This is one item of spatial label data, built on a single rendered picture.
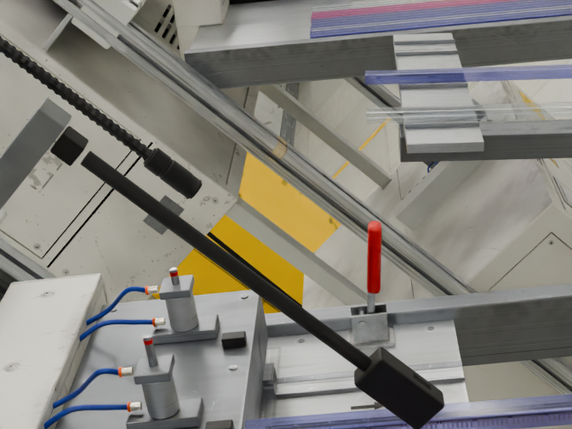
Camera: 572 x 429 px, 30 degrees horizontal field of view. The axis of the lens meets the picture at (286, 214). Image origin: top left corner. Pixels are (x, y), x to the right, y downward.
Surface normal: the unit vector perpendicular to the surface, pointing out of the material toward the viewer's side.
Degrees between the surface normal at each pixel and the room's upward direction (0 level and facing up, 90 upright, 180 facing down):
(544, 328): 90
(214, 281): 90
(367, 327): 90
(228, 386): 42
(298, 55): 90
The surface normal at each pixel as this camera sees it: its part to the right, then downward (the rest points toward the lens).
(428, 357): -0.14, -0.89
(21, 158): -0.04, 0.44
